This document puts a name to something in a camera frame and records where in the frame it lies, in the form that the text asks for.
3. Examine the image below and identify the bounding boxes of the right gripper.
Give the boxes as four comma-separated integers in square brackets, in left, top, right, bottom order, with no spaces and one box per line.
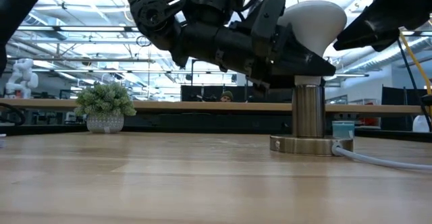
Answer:
[333,0,432,53]

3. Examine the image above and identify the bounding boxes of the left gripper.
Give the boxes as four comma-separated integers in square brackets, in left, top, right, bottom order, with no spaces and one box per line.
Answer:
[215,0,337,90]

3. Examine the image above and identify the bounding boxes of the white flood lightbulb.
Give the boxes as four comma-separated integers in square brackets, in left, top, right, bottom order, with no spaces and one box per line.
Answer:
[276,0,348,86]

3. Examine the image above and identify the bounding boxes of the brass lamp socket base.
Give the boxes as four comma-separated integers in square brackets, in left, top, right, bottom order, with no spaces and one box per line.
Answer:
[269,84,354,157]

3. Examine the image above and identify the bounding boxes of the person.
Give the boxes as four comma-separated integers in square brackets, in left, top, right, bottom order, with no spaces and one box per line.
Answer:
[219,90,235,103]

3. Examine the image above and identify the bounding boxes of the low black partition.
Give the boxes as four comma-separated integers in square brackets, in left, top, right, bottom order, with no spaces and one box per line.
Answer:
[180,84,293,103]

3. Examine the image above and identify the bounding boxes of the white plastic jug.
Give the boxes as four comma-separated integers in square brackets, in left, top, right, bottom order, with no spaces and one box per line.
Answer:
[412,115,432,134]

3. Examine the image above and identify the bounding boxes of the tan wooden desk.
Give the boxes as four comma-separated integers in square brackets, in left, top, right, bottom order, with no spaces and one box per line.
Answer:
[0,98,432,116]

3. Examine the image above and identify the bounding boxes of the green potted plant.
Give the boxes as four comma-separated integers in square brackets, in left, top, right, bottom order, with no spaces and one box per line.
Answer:
[73,82,138,134]

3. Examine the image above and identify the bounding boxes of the white humanoid robot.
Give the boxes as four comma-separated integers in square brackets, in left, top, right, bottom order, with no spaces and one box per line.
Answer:
[3,57,39,99]

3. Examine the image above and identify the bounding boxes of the white lamp cord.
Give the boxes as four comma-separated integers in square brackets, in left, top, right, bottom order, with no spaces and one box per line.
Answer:
[331,142,432,171]

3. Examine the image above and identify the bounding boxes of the black aluminium table frame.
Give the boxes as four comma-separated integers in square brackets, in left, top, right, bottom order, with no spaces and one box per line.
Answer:
[0,124,432,143]

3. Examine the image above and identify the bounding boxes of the black looped cable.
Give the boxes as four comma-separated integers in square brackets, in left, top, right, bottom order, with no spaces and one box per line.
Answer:
[0,102,26,126]

